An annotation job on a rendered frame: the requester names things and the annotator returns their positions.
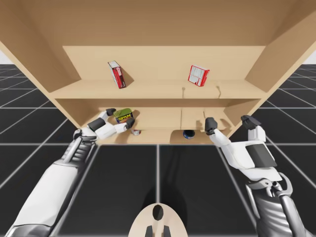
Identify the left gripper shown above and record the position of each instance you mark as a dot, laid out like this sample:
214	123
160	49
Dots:
105	129

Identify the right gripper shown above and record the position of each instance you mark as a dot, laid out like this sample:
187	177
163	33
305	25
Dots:
243	154

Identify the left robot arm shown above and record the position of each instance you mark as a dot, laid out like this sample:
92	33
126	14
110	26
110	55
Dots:
49	187

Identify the green and blue rectangular can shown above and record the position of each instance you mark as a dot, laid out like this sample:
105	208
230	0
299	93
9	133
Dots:
123	116

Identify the red and white can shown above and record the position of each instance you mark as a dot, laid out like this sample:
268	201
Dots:
136	132

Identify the blue flat can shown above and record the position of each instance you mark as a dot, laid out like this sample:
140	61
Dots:
188	134

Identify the red and white carton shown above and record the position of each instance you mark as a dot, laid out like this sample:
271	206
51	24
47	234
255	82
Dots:
118	75
198	75

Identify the pale wooden shelf unit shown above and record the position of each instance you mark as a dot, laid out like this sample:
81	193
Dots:
158	37

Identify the tan robot part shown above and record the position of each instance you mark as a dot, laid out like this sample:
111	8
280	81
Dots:
158	224

